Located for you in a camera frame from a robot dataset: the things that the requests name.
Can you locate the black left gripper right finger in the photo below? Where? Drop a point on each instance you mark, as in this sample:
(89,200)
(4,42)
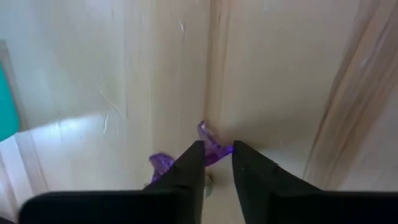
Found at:
(264,193)

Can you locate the teal plastic bin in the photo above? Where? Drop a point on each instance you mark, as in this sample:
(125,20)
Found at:
(7,109)

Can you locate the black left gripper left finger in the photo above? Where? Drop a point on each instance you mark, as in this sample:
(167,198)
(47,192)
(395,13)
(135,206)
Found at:
(183,186)

